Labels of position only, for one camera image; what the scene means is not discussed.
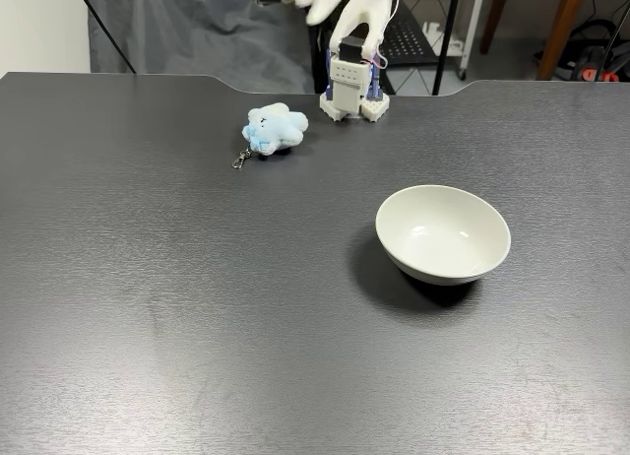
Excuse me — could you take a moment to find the black tripod leg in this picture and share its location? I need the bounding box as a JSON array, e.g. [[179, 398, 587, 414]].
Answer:
[[72, 0, 138, 75]]

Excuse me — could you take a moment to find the black and red vacuum cleaner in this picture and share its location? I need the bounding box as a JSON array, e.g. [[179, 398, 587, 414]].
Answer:
[[534, 17, 630, 83]]

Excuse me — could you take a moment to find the white cart frame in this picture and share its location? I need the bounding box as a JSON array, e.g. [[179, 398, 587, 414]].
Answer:
[[421, 0, 488, 81]]

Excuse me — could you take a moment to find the blue table clamp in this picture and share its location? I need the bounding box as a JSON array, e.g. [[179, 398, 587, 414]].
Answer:
[[323, 44, 342, 102], [367, 63, 384, 103]]

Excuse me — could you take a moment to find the grey cloth backdrop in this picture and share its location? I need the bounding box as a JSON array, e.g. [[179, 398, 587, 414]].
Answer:
[[88, 0, 317, 95]]

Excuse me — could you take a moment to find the white bowl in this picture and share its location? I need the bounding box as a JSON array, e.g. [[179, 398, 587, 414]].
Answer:
[[375, 184, 512, 286]]

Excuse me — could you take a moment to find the skyblue plush doll with keyring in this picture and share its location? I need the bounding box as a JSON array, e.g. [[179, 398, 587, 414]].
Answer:
[[230, 101, 310, 170]]

